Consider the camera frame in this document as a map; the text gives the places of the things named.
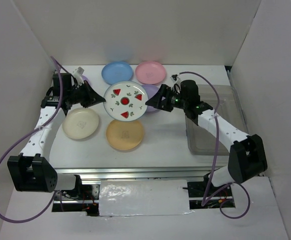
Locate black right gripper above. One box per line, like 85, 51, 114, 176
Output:
145, 84, 188, 113

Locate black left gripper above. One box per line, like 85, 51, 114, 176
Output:
67, 80, 106, 108

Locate cream plastic plate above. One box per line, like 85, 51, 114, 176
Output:
62, 108, 100, 140

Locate pink plastic plate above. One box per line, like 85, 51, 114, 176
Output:
134, 61, 167, 85

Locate white watermelon pattern plate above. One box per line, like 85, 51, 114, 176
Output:
103, 81, 149, 122

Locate blue plastic plate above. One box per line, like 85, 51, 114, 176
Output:
101, 61, 134, 85

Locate orange plastic plate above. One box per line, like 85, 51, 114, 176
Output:
105, 120, 145, 151

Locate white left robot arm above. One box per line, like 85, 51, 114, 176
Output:
7, 70, 105, 200

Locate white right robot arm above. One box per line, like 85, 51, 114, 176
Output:
146, 80, 268, 196

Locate clear plastic bin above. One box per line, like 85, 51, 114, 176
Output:
182, 84, 249, 157

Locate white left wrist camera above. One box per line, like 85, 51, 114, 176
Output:
72, 67, 84, 83

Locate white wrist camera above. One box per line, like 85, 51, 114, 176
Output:
72, 67, 84, 83
170, 74, 182, 85

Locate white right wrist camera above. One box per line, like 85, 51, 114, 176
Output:
170, 74, 182, 85

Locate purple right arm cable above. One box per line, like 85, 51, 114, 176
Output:
177, 71, 252, 220

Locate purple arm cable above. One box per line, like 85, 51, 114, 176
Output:
177, 71, 252, 220
0, 55, 66, 223

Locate aluminium rail frame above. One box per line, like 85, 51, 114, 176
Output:
50, 167, 236, 183

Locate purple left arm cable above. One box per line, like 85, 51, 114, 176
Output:
0, 55, 66, 223

